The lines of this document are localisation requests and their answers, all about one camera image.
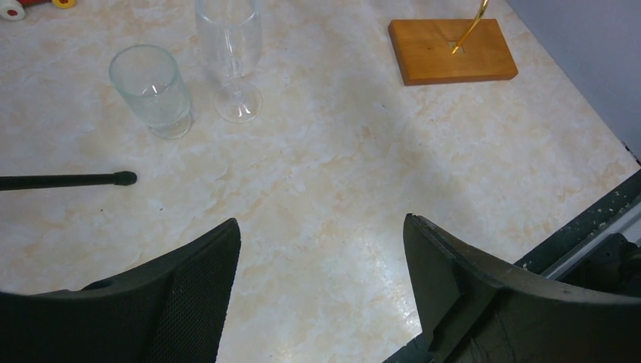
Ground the wooden gold wine glass rack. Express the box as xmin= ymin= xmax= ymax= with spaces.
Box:
xmin=388 ymin=1 xmax=519 ymax=86

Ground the red green toy train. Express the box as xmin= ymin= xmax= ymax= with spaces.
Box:
xmin=1 ymin=0 xmax=76 ymax=21

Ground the short clear glass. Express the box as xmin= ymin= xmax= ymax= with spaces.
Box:
xmin=109 ymin=44 xmax=193 ymax=139

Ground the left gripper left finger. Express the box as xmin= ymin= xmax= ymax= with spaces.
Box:
xmin=1 ymin=219 xmax=241 ymax=362

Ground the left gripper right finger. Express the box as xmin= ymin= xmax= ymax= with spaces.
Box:
xmin=389 ymin=214 xmax=640 ymax=362

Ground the black perforated music stand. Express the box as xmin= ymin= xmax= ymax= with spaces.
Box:
xmin=1 ymin=171 xmax=138 ymax=191

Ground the tall clear wine glass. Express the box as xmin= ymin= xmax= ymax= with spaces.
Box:
xmin=195 ymin=0 xmax=262 ymax=123

